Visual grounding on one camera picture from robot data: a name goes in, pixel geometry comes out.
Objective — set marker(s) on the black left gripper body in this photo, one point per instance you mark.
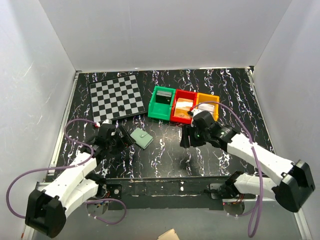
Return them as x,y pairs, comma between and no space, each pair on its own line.
114,145

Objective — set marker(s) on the red plastic bin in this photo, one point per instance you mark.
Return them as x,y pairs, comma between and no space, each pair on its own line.
183,94

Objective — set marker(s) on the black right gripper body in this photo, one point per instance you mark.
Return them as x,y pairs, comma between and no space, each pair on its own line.
197,137

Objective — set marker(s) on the orange plastic bin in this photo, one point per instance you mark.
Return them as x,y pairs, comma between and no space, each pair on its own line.
208,98

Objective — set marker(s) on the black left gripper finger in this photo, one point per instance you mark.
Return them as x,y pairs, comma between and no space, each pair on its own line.
125,136
123,146

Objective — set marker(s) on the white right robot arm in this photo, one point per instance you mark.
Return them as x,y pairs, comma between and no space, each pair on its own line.
289,183

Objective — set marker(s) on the black grey chessboard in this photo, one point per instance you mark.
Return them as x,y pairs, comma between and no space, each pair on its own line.
116,98

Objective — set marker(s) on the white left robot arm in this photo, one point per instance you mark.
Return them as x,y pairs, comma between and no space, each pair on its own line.
48,209

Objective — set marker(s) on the green plastic bin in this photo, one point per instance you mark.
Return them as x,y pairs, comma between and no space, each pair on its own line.
158,110

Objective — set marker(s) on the orange white cards stack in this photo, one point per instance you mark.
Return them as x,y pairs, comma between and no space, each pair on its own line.
182,107

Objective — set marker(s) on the mint green card holder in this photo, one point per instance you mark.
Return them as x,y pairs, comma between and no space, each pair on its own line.
142,138

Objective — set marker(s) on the black cards stack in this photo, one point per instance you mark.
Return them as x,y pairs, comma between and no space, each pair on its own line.
163,97

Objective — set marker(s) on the cardboard piece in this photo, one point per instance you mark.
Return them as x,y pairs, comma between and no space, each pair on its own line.
169,235

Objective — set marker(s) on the black mounting base rail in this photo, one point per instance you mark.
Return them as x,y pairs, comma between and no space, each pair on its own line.
191,192

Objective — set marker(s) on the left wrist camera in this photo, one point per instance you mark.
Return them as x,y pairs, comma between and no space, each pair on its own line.
107,121

